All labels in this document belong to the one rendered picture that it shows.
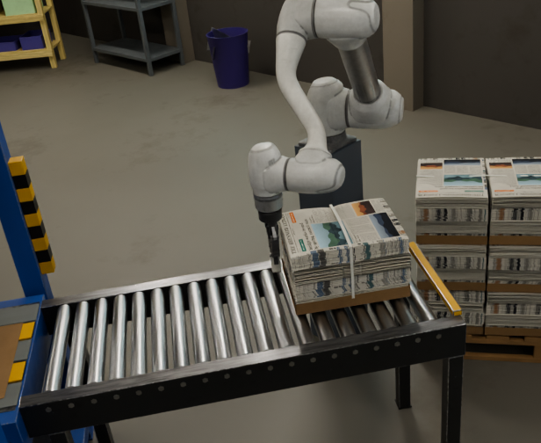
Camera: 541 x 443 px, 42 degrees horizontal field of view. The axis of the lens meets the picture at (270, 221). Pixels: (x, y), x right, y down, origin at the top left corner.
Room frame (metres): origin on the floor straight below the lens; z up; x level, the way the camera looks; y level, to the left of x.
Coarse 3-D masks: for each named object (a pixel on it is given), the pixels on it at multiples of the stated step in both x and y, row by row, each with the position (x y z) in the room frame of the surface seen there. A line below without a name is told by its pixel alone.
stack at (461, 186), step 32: (448, 160) 2.77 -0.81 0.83; (480, 160) 2.74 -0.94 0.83; (512, 160) 2.70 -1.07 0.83; (416, 192) 2.51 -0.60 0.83; (448, 192) 2.47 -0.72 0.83; (480, 192) 2.44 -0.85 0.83; (512, 192) 2.41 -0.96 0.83; (416, 224) 2.48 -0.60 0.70; (448, 224) 2.45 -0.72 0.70; (480, 224) 2.41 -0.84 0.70; (512, 224) 2.38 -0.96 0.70; (448, 256) 2.44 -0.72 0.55; (480, 256) 2.41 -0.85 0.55; (512, 256) 2.38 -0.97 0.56; (480, 320) 2.41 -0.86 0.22; (512, 320) 2.37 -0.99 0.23; (480, 352) 2.43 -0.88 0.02
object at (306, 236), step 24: (288, 216) 2.05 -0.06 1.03; (312, 216) 2.04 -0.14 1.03; (288, 240) 1.90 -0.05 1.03; (312, 240) 1.88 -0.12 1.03; (336, 240) 1.87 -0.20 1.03; (288, 264) 1.92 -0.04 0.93; (312, 264) 1.81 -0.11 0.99; (336, 264) 1.81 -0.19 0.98; (312, 288) 1.81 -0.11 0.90; (336, 288) 1.82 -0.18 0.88
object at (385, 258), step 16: (352, 208) 2.06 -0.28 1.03; (368, 208) 2.04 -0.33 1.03; (384, 208) 2.03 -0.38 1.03; (352, 224) 1.96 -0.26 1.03; (368, 224) 1.94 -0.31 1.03; (384, 224) 1.93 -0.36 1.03; (368, 240) 1.85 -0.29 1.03; (384, 240) 1.84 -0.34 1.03; (400, 240) 1.83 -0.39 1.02; (368, 256) 1.83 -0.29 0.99; (384, 256) 1.83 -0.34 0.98; (400, 256) 1.83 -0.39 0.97; (368, 272) 1.83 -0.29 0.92; (384, 272) 1.83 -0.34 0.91; (400, 272) 1.84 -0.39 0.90; (368, 288) 1.83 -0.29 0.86; (384, 288) 1.83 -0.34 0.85
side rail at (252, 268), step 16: (208, 272) 2.13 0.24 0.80; (224, 272) 2.12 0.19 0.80; (240, 272) 2.10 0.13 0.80; (256, 272) 2.11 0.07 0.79; (272, 272) 2.11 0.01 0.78; (112, 288) 2.10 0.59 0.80; (128, 288) 2.09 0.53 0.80; (144, 288) 2.07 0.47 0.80; (240, 288) 2.10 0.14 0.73; (48, 304) 2.04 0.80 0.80; (112, 304) 2.05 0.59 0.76; (128, 304) 2.06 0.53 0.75; (48, 320) 2.03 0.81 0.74; (128, 320) 2.06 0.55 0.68
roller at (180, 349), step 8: (176, 288) 2.05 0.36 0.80; (176, 296) 2.00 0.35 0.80; (176, 304) 1.95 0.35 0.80; (176, 312) 1.91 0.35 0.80; (184, 312) 1.93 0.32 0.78; (176, 320) 1.86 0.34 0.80; (184, 320) 1.88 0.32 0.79; (176, 328) 1.82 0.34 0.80; (184, 328) 1.83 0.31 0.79; (176, 336) 1.78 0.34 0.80; (184, 336) 1.79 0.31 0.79; (176, 344) 1.74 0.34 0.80; (184, 344) 1.74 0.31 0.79; (176, 352) 1.70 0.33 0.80; (184, 352) 1.70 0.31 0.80; (176, 360) 1.66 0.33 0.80; (184, 360) 1.66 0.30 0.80
